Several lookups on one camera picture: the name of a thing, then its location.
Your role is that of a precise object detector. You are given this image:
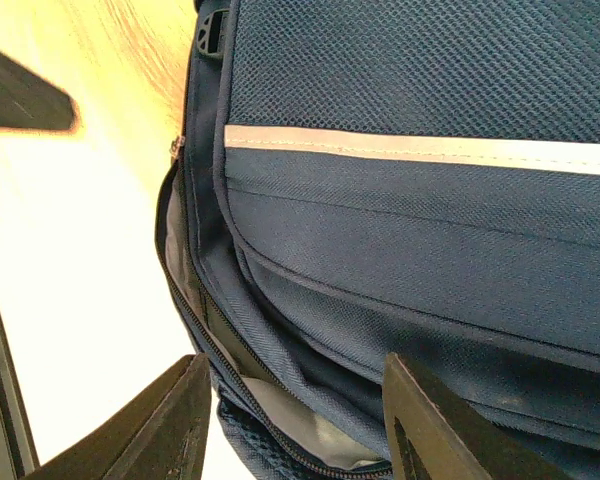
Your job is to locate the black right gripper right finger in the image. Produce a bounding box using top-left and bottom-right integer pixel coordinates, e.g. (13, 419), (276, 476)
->
(382, 352), (568, 480)

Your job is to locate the navy blue student backpack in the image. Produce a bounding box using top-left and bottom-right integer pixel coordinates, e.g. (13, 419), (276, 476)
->
(156, 1), (600, 479)

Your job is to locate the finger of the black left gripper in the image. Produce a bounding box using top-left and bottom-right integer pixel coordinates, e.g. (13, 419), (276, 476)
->
(0, 51), (79, 132)

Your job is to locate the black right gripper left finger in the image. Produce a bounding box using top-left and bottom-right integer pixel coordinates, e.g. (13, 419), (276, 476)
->
(27, 354), (211, 480)

